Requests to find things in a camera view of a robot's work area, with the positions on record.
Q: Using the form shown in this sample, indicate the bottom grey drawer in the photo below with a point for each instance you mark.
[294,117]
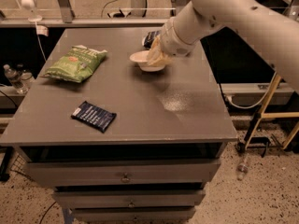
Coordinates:
[133,214]

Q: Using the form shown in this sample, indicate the middle grey drawer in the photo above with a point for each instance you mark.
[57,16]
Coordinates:
[129,198]

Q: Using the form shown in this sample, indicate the dark blue rxbar wrapper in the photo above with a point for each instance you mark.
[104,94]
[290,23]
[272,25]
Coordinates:
[94,116]

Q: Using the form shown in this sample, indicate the grey drawer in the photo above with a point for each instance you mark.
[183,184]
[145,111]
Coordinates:
[133,214]
[129,198]
[58,174]

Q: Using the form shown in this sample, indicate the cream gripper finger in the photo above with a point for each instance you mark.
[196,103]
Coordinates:
[162,59]
[154,52]

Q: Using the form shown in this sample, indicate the green chip bag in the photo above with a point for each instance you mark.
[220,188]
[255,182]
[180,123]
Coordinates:
[77,64]

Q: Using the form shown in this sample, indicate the dark blue snack bag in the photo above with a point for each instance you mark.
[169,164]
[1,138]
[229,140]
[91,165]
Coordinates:
[149,38]

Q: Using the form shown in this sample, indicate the top grey drawer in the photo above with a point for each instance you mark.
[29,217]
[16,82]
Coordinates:
[58,174]

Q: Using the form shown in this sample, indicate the grey drawer cabinet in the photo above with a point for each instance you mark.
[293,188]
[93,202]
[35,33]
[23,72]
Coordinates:
[175,114]

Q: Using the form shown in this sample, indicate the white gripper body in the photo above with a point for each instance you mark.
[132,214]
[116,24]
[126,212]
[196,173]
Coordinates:
[175,44]

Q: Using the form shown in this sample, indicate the white paper bowl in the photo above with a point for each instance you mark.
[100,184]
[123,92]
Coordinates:
[141,59]

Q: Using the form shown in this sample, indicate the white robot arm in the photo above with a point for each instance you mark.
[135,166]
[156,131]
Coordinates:
[274,37]

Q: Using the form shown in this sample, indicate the clear water bottle left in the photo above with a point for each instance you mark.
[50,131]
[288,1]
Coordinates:
[14,78]

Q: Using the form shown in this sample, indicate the plastic bottle on floor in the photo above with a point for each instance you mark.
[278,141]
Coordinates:
[243,167]

